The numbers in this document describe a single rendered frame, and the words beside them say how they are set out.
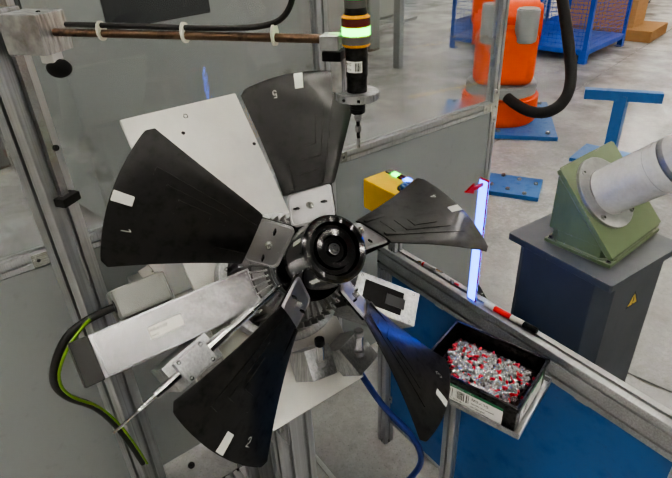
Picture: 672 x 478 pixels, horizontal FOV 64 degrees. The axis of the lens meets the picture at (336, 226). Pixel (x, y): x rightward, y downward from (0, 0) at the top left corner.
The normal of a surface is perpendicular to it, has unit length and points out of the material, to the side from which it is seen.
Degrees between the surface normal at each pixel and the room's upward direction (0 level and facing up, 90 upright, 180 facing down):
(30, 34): 90
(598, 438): 90
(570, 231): 90
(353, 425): 0
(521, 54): 90
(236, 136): 50
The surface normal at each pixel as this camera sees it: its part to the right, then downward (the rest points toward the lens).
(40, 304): 0.60, 0.38
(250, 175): 0.43, -0.26
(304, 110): -0.18, -0.21
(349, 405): -0.04, -0.86
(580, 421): -0.80, 0.33
